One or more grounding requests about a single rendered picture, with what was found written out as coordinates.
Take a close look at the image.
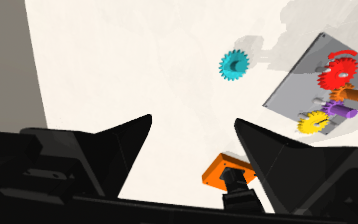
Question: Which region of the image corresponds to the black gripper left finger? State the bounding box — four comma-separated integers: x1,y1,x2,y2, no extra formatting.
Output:
20,114,152,198

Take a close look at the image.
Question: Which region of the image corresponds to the yellow gear with black stripe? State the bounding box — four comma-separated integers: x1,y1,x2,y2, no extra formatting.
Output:
296,111,329,133

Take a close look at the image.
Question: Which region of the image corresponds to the red curved arrow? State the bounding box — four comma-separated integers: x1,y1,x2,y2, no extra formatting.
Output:
328,50,357,59

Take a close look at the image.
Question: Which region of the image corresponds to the red gear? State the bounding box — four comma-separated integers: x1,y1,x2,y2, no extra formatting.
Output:
317,58,358,90

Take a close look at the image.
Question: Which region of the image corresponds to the cyan gear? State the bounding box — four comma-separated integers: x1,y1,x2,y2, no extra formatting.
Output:
219,50,250,81

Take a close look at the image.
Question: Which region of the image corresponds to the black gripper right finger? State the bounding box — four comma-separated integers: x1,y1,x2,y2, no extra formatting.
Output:
234,118,358,215

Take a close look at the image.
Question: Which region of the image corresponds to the purple gear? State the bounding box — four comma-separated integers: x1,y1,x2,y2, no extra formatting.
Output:
321,99,358,119

